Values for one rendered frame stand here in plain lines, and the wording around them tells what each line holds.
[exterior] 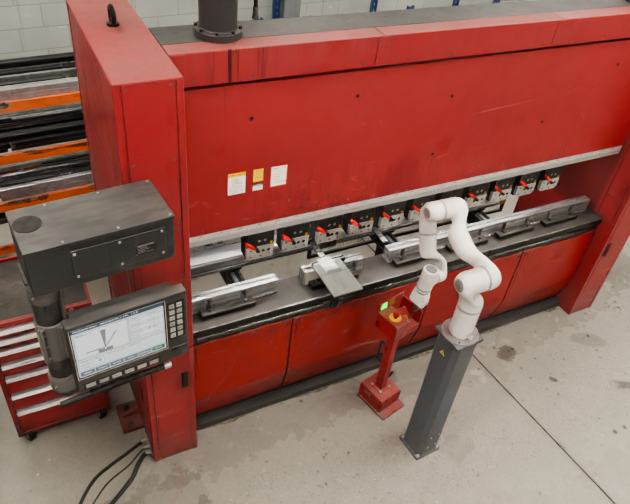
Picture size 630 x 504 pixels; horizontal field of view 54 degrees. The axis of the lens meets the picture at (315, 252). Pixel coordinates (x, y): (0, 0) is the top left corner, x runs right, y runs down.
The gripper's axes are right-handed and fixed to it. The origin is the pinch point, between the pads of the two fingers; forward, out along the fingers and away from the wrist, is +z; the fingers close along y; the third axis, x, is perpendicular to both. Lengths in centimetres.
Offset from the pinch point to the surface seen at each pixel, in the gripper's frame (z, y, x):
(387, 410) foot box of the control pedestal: 83, 13, -8
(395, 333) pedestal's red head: 10.4, 2.2, -15.0
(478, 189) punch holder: -44, -25, 64
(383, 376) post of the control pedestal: 59, 1, -8
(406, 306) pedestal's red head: 9.7, -8.4, 4.6
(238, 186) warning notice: -75, -62, -85
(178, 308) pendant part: -66, -20, -141
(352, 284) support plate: -13.7, -24.7, -30.4
